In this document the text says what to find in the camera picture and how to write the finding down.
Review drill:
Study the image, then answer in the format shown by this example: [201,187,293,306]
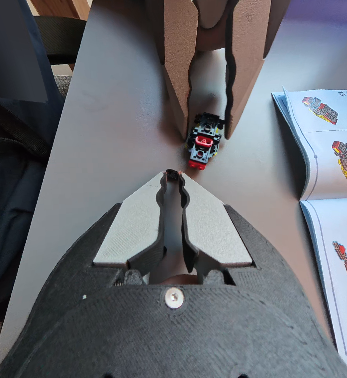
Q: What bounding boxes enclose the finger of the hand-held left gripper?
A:
[145,0,199,140]
[224,0,289,140]

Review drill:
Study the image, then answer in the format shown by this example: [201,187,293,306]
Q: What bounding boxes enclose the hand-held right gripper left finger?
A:
[93,171,167,275]

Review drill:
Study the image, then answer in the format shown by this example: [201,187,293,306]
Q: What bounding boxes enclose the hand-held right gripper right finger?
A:
[179,173,254,273]

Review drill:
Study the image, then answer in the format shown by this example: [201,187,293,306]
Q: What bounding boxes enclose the black yellow red lego model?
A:
[185,112,225,170]

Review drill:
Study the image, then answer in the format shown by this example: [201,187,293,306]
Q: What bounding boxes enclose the lego instruction booklet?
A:
[272,86,347,368]

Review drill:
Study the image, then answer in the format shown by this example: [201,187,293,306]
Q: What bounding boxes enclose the wooden furniture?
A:
[28,0,92,20]

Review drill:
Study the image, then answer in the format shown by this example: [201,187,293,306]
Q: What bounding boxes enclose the dark cloth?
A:
[0,0,67,322]

